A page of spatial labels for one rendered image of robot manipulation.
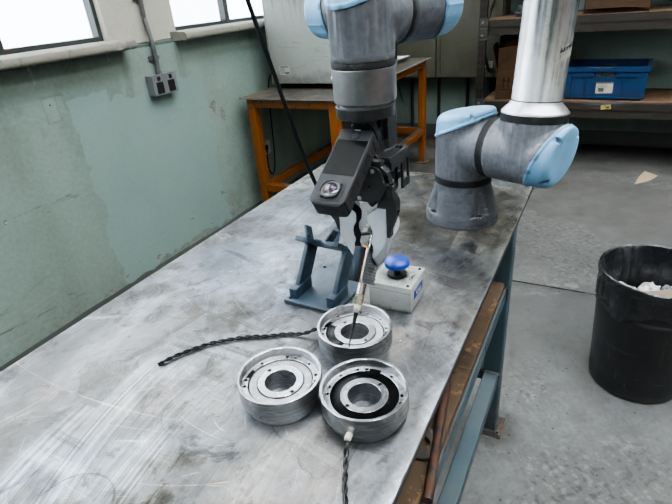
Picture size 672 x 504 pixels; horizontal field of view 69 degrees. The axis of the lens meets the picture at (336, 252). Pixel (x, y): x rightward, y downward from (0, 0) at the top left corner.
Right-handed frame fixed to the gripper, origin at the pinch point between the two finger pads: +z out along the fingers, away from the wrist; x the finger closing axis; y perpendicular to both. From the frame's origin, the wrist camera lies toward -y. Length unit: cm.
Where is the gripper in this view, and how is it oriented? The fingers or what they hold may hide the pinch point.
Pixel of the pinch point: (366, 257)
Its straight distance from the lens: 67.0
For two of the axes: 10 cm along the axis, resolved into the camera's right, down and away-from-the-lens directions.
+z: 0.8, 8.8, 4.6
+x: -8.6, -1.7, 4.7
